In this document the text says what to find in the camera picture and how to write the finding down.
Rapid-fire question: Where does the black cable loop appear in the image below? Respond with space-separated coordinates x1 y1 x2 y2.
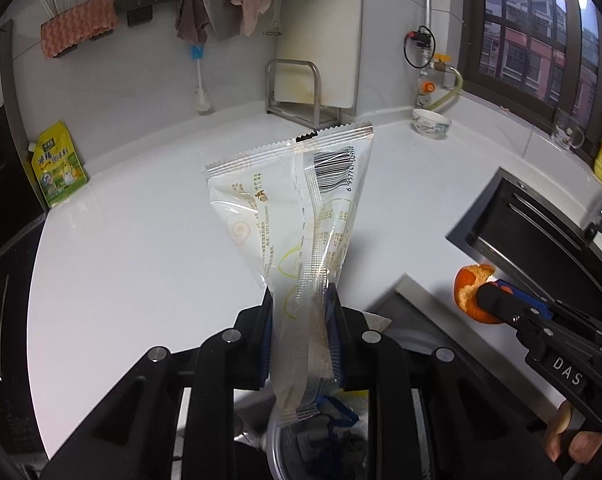
403 25 436 68

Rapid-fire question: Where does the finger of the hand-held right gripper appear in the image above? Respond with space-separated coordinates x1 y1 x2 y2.
491 279 556 318
475 284 536 341

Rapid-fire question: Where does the patterned ceramic bowl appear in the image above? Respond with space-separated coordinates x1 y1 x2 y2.
412 107 452 139

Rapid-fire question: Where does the white peeler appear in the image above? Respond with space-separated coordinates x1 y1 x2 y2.
264 0 283 37

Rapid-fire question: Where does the blue strap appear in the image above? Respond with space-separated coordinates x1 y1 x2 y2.
316 395 359 466

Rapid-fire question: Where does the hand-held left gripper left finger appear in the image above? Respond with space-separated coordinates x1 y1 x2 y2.
40 287 274 480

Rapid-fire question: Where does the dark grey rag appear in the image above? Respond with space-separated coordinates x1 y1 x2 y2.
301 430 368 480

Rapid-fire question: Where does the pink hanging cloth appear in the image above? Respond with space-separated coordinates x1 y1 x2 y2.
231 0 276 37

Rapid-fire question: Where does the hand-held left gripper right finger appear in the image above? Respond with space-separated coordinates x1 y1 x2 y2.
325 282 564 480

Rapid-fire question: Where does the clear plastic cup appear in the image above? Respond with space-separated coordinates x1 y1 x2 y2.
266 422 372 480

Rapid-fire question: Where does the orange peel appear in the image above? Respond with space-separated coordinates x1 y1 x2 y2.
453 263 504 324

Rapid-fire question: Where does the white snack wrapper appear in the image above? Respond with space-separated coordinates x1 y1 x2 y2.
202 121 377 433

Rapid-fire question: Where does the metal gas pipe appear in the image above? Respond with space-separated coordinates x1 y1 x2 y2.
415 0 439 111

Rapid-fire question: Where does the metal cutting board rack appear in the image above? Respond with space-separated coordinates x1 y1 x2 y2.
265 58 342 128

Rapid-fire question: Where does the orange wavy dishcloth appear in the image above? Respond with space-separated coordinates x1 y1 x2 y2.
40 0 119 59

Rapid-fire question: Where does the yellowish gas hose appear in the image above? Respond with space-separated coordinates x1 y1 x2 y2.
426 67 464 111

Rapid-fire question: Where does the yellow green seasoning pouch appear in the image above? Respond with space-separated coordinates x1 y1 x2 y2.
28 120 89 208

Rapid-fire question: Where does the person's right hand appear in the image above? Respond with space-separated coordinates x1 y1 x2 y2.
543 400 602 466

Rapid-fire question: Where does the brown grey hanging cloth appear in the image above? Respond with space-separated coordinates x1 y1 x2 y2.
174 0 212 45

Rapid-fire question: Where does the black kitchen sink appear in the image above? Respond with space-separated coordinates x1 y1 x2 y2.
446 165 602 341

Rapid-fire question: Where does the dark framed window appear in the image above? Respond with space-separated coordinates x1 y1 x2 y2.
461 0 602 161

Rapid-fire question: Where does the glass mug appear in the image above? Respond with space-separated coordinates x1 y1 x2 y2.
551 110 586 150

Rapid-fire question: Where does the white cutting board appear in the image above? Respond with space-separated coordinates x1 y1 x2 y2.
273 0 366 110

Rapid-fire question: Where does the white bottle brush blue band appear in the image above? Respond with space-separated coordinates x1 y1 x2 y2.
190 44 214 113

